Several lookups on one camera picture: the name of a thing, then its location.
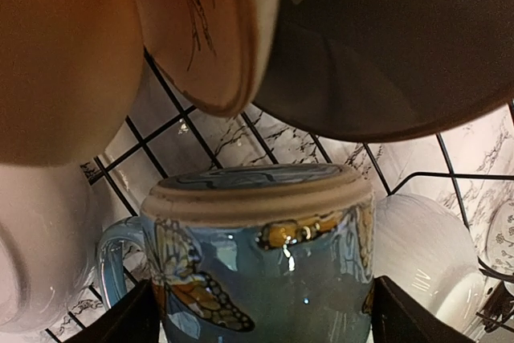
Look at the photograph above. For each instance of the grey reindeer plate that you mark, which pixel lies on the grey reindeer plate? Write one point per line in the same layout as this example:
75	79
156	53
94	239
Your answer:
388	70

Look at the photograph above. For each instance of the pale yellow round plate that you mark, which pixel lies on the pale yellow round plate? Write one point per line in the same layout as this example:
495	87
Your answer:
70	70

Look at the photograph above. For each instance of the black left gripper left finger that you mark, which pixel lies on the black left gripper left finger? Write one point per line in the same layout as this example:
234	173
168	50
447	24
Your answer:
134	319

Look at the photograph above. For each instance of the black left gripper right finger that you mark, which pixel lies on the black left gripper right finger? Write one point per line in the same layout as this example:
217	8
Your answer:
398	318

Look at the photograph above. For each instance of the black wire dish rack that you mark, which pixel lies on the black wire dish rack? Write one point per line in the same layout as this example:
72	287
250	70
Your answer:
469	169

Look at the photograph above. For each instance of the cream bird pattern plate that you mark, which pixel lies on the cream bird pattern plate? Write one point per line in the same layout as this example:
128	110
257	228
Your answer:
214	51

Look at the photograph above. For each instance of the small white bowl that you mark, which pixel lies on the small white bowl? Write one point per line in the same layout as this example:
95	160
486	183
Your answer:
49	230

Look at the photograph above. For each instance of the large white bowl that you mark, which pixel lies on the large white bowl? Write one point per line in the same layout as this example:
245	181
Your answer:
428	252

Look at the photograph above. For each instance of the white patterned mug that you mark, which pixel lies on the white patterned mug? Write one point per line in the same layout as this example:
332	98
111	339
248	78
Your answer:
499	245

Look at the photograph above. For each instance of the blue handled mug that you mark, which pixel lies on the blue handled mug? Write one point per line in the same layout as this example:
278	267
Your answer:
268	253

